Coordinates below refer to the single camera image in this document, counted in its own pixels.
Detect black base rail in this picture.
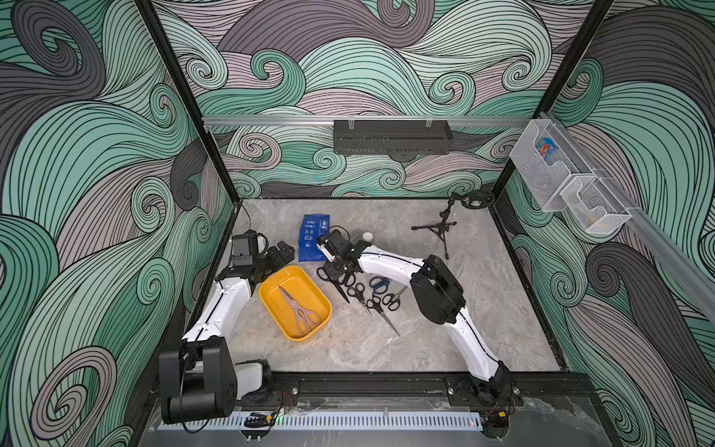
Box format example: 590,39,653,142
272,372,595,410

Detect yellow storage box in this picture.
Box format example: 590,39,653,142
259,266,333,342

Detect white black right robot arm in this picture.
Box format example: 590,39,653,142
317,231,513,405

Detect aluminium rail wall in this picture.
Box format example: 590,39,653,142
539,112,714,323
202,114,531,128

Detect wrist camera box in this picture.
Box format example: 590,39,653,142
317,236,339,263
229,229,268,267

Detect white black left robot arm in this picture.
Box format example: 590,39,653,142
159,233,295,425

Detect black corner frame post right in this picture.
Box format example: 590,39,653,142
490,0,616,199

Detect black wall mounted tray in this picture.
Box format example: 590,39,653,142
333,120,454,161

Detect black corner frame post left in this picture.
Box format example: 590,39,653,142
135,0,241,205

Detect blue wet wipes pack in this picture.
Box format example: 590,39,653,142
299,214,331,262

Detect white slotted cable duct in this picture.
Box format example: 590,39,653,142
155,412,484,432

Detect aluminium rail back wall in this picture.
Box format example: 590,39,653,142
202,114,531,128

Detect aluminium rail right wall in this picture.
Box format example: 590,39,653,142
539,112,714,323

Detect small clear wall bin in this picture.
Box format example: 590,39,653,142
560,174,631,236

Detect large black handled scissors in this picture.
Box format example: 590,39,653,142
317,266,357,304

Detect small black scissors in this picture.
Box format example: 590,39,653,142
382,286,407,311

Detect black corner frame post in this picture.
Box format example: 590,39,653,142
490,0,616,199
135,0,241,205

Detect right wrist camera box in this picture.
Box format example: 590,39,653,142
317,236,339,263

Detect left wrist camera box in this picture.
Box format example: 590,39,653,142
229,229,268,267

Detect black mini tripod stand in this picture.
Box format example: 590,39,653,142
411,189,495,259

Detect large clear wall bin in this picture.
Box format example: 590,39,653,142
510,119,588,212

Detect colourful item in bin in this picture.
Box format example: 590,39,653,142
534,137,560,162

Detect long thin black scissors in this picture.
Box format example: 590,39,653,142
366,296,400,337

